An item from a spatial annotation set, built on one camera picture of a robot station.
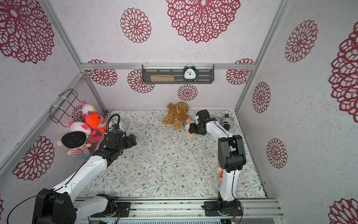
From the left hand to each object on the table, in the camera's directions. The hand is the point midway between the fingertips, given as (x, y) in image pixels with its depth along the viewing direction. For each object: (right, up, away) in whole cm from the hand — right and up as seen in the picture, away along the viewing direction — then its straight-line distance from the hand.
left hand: (130, 139), depth 86 cm
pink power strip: (+38, +11, +21) cm, 45 cm away
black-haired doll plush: (-27, 0, -9) cm, 28 cm away
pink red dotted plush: (+56, -19, 0) cm, 59 cm away
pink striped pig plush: (-27, +7, -3) cm, 28 cm away
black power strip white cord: (+67, +10, +17) cm, 70 cm away
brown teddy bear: (+28, +16, +20) cm, 38 cm away
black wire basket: (-34, +15, -10) cm, 38 cm away
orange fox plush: (-23, +11, +1) cm, 26 cm away
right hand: (+41, +6, +12) cm, 43 cm away
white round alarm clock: (-3, +8, -13) cm, 16 cm away
